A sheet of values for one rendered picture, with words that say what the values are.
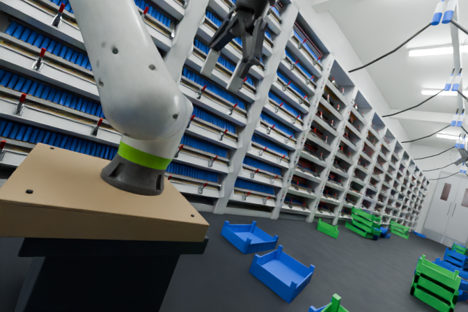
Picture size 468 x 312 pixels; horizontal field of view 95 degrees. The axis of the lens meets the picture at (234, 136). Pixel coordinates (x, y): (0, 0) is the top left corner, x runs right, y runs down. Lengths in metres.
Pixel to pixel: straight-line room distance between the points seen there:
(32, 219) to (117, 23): 0.30
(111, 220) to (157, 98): 0.21
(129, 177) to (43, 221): 0.17
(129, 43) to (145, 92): 0.08
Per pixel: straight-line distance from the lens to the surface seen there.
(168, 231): 0.47
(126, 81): 0.36
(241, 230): 1.50
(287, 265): 1.37
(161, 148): 0.52
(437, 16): 2.88
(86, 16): 0.43
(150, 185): 0.53
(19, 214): 0.41
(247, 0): 0.55
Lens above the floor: 0.49
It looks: 3 degrees up
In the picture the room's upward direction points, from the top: 21 degrees clockwise
